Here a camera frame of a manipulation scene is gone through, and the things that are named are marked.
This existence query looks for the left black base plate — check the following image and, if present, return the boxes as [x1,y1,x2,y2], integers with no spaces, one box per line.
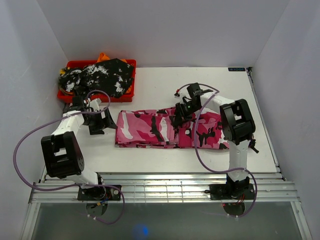
[77,185,122,202]

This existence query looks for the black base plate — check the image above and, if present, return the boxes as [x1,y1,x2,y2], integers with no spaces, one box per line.
[77,185,122,202]
[204,183,256,201]

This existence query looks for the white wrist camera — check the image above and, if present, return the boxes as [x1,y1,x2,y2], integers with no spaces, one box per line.
[86,98,102,112]
[174,89,185,103]

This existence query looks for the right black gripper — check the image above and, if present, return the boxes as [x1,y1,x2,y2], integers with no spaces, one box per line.
[173,101,202,127]

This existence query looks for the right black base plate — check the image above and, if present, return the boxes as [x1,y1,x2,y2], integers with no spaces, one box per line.
[204,183,256,201]

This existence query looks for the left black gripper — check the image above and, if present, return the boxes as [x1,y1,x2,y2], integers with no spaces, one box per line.
[83,107,118,135]

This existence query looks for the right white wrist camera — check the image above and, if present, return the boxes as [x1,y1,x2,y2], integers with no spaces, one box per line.
[174,89,185,103]

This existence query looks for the aluminium frame rail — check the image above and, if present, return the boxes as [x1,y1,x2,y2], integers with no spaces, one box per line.
[20,172,312,240]

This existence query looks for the pink camouflage trousers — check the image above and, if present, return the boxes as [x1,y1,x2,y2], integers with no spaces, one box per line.
[115,107,229,150]

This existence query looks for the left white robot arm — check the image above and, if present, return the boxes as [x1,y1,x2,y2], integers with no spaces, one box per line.
[41,96,117,201]

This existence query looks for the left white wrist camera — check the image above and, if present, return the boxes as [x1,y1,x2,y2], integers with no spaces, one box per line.
[86,98,102,112]

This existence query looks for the small blue table label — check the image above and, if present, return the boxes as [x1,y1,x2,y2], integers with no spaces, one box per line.
[227,67,246,72]

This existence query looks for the black white camouflage trousers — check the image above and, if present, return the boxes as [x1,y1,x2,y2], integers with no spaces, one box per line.
[58,58,135,101]

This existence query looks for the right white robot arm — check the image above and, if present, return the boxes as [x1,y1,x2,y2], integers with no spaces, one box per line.
[173,82,258,202]

